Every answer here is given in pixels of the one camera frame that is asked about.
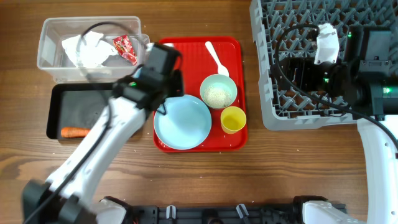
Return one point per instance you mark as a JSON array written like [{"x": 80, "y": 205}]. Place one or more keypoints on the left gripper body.
[{"x": 176, "y": 86}]

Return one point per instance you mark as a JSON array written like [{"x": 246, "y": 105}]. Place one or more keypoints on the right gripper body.
[{"x": 309, "y": 78}]

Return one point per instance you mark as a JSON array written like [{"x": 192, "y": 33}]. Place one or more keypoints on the light blue plate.
[{"x": 182, "y": 123}]

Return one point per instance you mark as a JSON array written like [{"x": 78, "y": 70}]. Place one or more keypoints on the green bowl with rice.
[{"x": 218, "y": 91}]

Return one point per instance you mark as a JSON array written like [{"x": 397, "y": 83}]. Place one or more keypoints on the white plastic spoon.
[{"x": 221, "y": 69}]

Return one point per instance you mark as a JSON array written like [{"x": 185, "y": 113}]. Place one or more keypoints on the yellow cup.
[{"x": 233, "y": 119}]

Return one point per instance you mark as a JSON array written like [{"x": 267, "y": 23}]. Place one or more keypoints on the red snack wrapper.
[{"x": 125, "y": 49}]

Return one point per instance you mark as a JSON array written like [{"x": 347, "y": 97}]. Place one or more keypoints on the white napkin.
[{"x": 90, "y": 52}]

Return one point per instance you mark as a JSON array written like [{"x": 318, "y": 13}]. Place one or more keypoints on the orange carrot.
[{"x": 74, "y": 132}]

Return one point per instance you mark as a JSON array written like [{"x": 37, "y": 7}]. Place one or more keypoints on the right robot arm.
[{"x": 363, "y": 79}]

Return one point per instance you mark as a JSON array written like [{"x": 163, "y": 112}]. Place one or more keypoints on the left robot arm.
[{"x": 66, "y": 196}]

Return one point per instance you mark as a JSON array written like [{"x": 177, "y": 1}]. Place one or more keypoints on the grey dishwasher rack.
[{"x": 289, "y": 110}]

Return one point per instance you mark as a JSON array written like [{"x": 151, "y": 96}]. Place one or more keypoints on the red serving tray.
[{"x": 199, "y": 64}]

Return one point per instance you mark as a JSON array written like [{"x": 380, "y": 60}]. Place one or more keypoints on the clear plastic bin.
[{"x": 51, "y": 56}]

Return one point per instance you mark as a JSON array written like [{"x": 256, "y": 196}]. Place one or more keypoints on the black tray bin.
[{"x": 96, "y": 107}]

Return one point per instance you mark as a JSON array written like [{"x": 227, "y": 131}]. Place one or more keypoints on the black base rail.
[{"x": 278, "y": 213}]

